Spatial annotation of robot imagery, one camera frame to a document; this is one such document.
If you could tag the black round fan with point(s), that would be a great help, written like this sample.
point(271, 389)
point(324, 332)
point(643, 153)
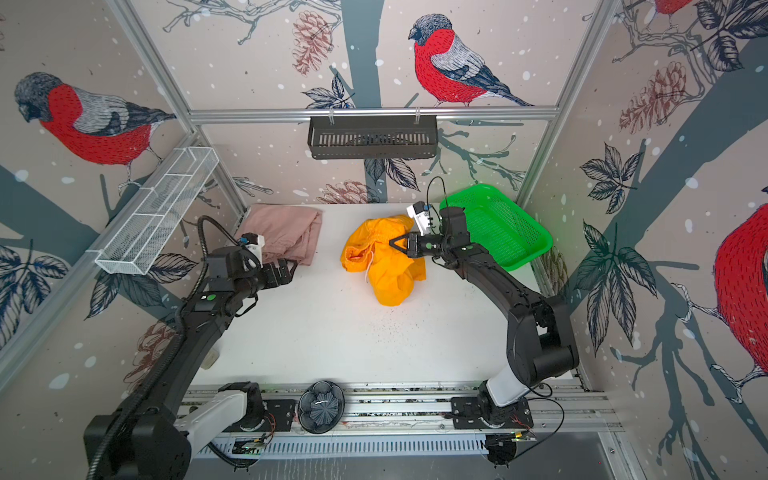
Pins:
point(321, 407)

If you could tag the horizontal aluminium frame bar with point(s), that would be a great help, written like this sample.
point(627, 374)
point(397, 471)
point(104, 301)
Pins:
point(254, 116)

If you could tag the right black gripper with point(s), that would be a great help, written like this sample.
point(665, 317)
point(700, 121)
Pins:
point(417, 246)

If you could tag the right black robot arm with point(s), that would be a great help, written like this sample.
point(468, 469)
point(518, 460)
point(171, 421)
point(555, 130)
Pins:
point(540, 341)

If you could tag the green plastic basket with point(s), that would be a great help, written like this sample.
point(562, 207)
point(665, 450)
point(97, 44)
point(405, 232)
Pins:
point(496, 222)

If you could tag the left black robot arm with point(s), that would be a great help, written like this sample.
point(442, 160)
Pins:
point(142, 438)

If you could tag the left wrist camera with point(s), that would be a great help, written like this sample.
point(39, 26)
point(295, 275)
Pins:
point(254, 243)

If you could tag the black hanging wire basket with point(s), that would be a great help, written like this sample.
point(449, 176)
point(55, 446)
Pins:
point(373, 137)

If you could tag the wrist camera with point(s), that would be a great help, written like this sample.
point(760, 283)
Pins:
point(254, 243)
point(419, 212)

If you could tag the pink shorts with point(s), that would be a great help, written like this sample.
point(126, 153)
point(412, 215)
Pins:
point(290, 232)

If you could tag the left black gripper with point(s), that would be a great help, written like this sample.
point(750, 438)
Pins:
point(285, 274)

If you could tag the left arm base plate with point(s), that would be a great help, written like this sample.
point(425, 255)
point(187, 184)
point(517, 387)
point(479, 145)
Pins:
point(275, 415)

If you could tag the orange shorts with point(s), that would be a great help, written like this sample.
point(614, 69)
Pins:
point(391, 274)

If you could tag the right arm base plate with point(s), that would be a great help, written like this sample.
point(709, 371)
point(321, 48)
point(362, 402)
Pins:
point(475, 413)

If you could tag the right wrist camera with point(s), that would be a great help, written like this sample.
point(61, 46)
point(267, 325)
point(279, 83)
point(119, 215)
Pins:
point(419, 212)

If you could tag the white mesh wall shelf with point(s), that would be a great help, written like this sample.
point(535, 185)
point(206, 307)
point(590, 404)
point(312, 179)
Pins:
point(141, 237)

